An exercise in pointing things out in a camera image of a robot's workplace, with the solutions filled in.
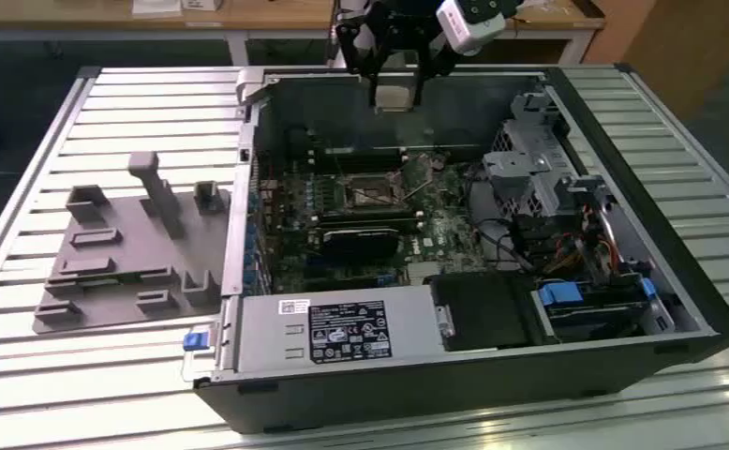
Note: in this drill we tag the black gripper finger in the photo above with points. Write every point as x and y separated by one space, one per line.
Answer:
373 70
438 51

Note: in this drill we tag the silver CPU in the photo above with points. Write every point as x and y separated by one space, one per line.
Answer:
395 99

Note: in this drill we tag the black CPU socket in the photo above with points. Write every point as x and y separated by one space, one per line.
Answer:
370 192

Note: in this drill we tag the black RAM stick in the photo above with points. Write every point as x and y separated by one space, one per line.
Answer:
363 154
363 215

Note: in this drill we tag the flat black device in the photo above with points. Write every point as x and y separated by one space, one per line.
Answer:
589 7

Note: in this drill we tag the grey metal drive cage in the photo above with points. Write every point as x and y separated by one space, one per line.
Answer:
526 164

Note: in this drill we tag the small white box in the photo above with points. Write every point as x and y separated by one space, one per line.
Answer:
201 4

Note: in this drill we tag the large white box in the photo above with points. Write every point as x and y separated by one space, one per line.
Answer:
157 9

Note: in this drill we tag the black graphics card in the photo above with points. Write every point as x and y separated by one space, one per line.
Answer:
357 244

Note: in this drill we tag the green motherboard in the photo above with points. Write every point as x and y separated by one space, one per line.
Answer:
450 234

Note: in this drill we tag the wooden cabinet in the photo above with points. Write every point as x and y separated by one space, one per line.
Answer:
682 47

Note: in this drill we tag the silver chipset heatsink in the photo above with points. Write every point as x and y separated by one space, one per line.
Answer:
425 272

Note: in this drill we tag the wooden desk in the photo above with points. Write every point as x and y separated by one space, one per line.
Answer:
57 14

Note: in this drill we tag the grey parts rack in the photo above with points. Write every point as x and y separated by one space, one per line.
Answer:
126 234

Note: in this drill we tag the black drive bay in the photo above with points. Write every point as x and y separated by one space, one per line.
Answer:
482 309

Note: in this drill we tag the blue disk carrier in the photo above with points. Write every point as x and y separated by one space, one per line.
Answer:
557 295

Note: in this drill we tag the grey power supply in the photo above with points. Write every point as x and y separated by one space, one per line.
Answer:
263 328

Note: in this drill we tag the blue plastic clip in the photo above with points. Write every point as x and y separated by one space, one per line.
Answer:
649 288

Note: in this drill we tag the green RAM stick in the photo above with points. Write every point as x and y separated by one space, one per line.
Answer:
106 280

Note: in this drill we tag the black hard disk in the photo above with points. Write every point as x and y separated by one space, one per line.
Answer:
589 323

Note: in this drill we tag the blue case latch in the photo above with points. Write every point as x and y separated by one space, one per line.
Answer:
194 340

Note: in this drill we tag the black PC case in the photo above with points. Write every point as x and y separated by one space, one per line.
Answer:
401 403

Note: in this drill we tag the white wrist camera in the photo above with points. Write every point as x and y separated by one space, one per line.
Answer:
463 28

